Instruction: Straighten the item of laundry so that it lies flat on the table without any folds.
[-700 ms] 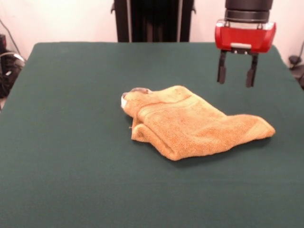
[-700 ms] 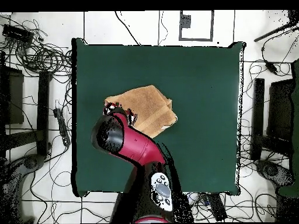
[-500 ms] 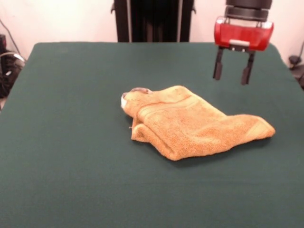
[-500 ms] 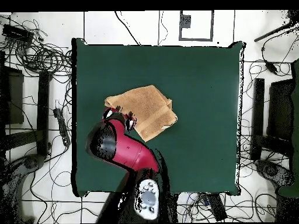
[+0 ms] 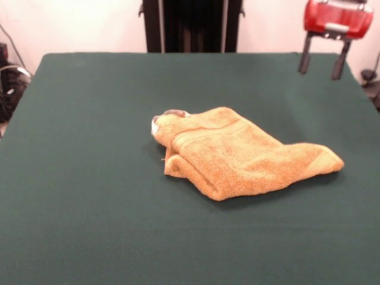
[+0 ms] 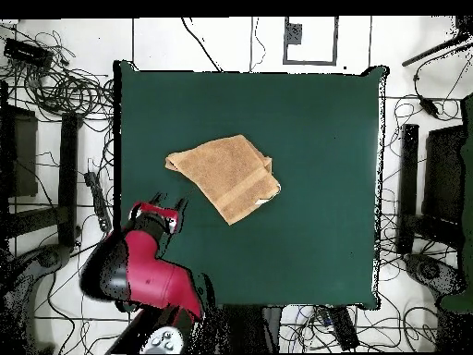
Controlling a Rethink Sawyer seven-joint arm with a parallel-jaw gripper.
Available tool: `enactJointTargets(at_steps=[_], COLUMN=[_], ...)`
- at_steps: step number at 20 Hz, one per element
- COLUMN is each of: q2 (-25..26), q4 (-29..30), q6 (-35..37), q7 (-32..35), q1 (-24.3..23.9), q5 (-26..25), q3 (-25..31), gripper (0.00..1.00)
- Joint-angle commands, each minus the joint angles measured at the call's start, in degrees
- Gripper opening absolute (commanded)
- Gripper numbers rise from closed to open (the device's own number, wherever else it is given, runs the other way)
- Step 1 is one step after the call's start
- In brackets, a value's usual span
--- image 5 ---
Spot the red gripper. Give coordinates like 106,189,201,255
298,0,374,80

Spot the tan terry towel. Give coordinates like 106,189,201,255
150,106,345,202

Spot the grey office chair base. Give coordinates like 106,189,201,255
360,49,380,113

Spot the dark green table cloth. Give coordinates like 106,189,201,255
0,52,380,285

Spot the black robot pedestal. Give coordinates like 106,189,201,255
138,0,246,53

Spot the black equipment with cables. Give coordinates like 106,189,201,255
0,23,33,123

